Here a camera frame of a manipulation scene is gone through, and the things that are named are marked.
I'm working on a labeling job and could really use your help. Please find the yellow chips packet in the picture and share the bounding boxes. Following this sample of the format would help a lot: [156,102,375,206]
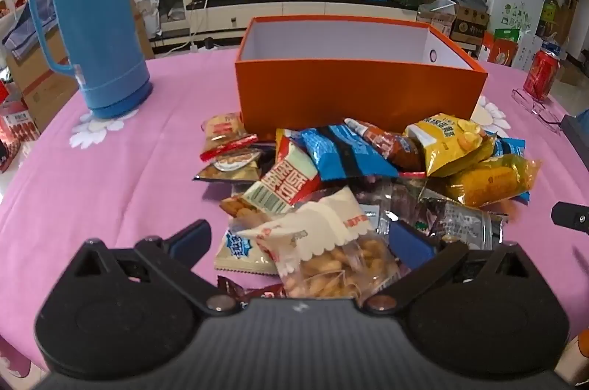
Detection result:
[404,113,497,177]

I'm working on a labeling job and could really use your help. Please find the white red label snack packet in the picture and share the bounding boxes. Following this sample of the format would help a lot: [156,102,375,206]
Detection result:
[220,137,323,221]

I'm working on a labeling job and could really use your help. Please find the golden yellow snack packet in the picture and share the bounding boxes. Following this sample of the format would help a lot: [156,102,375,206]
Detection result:
[443,154,542,207]

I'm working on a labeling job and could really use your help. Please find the orange green gift carton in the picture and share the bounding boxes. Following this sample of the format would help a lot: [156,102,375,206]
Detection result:
[488,28,522,67]

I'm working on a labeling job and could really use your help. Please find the clear peanut packet white top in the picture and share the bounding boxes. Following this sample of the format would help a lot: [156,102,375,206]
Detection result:
[230,187,402,299]

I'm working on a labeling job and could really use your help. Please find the white tv stand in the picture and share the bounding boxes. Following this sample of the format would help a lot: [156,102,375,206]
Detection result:
[188,0,461,46]

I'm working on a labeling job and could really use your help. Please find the red printed carton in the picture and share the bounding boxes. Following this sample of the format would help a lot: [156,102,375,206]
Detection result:
[0,95,40,171]

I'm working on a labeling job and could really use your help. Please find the dark red snack packet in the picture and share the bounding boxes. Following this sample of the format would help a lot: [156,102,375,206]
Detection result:
[216,275,287,304]

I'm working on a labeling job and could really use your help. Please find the small blue snack packet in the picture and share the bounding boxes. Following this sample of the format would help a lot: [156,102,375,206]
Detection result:
[491,137,526,159]

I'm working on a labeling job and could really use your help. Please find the red orange cracker packet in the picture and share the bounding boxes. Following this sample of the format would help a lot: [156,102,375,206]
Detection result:
[199,113,259,163]

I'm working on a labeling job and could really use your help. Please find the blue thermos flask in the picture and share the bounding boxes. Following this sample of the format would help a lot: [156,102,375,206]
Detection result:
[28,0,154,120]

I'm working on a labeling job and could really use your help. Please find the red soda can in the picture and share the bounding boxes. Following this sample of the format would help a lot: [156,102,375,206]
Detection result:
[523,45,561,102]

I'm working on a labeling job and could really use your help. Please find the eyeglasses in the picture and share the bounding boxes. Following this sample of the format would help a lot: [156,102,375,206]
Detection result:
[512,88,565,136]

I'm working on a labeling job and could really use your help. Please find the dark nut packet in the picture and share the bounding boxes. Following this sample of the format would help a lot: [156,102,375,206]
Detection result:
[192,148,264,185]

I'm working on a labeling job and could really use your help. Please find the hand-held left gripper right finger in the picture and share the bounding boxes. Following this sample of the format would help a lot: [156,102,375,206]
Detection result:
[363,221,537,317]

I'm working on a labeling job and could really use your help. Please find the cardboard box with blue bag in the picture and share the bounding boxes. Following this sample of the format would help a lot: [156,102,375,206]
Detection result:
[4,0,80,134]

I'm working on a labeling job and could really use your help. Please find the clear silver snack packet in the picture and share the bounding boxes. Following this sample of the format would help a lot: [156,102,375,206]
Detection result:
[358,178,430,235]

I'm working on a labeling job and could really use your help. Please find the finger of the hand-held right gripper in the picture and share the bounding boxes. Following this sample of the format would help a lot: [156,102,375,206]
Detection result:
[551,201,589,229]

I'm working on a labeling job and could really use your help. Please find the pink tablecloth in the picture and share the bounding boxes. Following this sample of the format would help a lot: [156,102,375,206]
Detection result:
[0,45,589,377]

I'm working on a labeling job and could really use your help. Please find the blue black snack packet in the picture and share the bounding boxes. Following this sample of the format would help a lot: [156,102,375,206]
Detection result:
[288,125,399,182]

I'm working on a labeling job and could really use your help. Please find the red brown sausage packet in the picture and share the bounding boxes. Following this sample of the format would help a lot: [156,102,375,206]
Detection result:
[344,118,425,172]

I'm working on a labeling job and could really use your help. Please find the orange cardboard box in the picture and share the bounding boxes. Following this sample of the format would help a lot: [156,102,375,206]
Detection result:
[234,16,487,140]

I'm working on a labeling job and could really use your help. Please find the white blue star packet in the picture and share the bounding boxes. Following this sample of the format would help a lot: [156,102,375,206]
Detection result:
[214,229,279,277]

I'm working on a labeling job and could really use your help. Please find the silver dark snack packet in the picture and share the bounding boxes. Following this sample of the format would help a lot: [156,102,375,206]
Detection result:
[422,197,508,251]

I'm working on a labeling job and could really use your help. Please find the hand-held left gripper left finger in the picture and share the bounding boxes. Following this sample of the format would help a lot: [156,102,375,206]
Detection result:
[64,219,240,317]

